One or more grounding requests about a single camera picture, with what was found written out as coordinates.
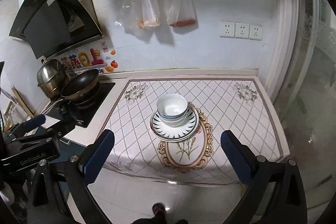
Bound blue leaf pattern plate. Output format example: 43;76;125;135
149;104;200;142

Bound white bowl red flowers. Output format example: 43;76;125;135
161;117;185;127

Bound white bowl dark rim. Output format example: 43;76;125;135
158;111;186;122

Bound white bowl with hearts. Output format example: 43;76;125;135
157;93;188;119

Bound black cooktop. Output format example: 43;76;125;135
46;82;115;128

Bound stainless steel pot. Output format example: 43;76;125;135
37;59;68;99

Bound dark frying pan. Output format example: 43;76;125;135
41;69;99;114

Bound glass sliding door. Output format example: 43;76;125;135
274;0;335;223

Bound black range hood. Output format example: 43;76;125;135
9;0;102;59

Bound plastic bag orange contents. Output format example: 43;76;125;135
141;0;160;30

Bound plastic bag red contents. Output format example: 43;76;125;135
165;0;197;28

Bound colourful wall stickers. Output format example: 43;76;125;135
56;38;118;78

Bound triple white wall sockets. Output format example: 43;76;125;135
219;21;263;41

